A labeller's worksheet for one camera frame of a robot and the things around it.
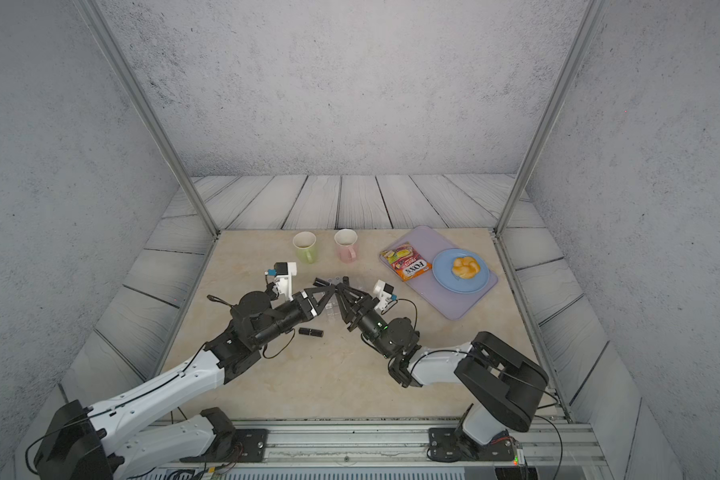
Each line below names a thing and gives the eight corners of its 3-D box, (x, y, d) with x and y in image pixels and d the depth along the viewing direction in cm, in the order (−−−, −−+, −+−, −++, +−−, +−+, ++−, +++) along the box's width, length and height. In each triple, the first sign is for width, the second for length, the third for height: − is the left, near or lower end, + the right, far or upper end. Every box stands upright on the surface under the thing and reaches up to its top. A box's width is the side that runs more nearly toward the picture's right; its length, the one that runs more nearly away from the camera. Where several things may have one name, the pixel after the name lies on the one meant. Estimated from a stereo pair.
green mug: (293, 268, 109) (289, 254, 103) (298, 245, 116) (294, 231, 111) (316, 268, 109) (312, 254, 103) (319, 245, 116) (316, 231, 111)
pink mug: (335, 268, 109) (332, 251, 102) (337, 245, 116) (335, 228, 110) (357, 267, 109) (356, 251, 102) (358, 245, 116) (357, 228, 110)
